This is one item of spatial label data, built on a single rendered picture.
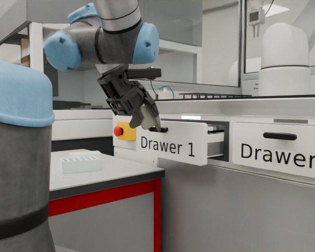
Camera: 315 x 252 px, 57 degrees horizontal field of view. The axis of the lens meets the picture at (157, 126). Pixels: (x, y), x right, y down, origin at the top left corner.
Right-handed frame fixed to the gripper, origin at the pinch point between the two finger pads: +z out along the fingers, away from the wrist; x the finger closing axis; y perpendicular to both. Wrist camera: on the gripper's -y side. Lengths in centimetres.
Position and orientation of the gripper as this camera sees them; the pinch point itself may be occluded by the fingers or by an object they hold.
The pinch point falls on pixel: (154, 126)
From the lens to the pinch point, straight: 82.2
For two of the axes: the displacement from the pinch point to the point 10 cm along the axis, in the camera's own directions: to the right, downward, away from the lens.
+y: -6.3, 6.0, -4.9
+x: 6.4, 0.5, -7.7
